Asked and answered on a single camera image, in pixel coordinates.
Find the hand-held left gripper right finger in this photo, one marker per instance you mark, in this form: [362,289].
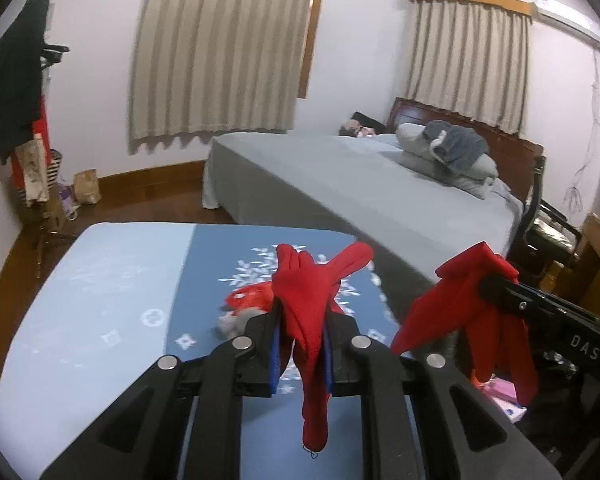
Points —
[328,365]

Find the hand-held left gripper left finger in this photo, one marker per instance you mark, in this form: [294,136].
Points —
[277,360]

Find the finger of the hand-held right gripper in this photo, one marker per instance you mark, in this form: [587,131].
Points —
[505,292]

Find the red glove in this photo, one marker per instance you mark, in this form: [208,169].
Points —
[305,300]
[430,320]

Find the orange foam net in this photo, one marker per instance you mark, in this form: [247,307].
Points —
[476,377]

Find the grey crumpled paper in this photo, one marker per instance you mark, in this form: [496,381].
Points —
[232,325]

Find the red crumpled cloth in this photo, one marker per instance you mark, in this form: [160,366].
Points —
[252,297]

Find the black armchair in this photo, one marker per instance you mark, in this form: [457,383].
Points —
[545,232]

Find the light wooden cabinet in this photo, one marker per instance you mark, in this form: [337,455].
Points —
[590,255]

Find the pink packet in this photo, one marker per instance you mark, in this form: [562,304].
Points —
[500,391]

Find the grey pillow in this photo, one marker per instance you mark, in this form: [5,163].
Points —
[480,182]
[410,140]

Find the wooden headboard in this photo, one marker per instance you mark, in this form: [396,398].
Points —
[510,152]

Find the dark grey clothes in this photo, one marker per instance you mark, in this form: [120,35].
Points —
[462,145]

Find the bed with grey sheet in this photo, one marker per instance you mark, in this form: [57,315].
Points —
[340,185]

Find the blue printed tablecloth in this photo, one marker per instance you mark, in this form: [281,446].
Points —
[90,310]

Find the dark bundle with toy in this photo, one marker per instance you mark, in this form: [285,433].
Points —
[360,125]

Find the narrow beige striped curtain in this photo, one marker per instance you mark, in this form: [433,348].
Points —
[467,65]

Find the brown paper bag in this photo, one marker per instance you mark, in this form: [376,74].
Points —
[87,187]

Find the white and purple bag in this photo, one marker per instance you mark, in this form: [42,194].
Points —
[67,202]

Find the wooden coat rack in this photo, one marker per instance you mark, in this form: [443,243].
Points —
[42,240]

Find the white air conditioner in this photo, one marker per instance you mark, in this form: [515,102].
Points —
[567,17]

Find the striped bag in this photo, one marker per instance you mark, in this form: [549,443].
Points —
[55,167]

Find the white printed cloth bag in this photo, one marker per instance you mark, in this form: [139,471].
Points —
[35,170]

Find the wide beige striped curtain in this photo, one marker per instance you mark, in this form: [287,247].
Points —
[215,50]

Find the red garment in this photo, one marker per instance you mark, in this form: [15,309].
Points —
[17,170]

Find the black coat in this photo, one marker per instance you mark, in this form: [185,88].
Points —
[17,85]

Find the wooden window frame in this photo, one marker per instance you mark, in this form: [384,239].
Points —
[316,25]

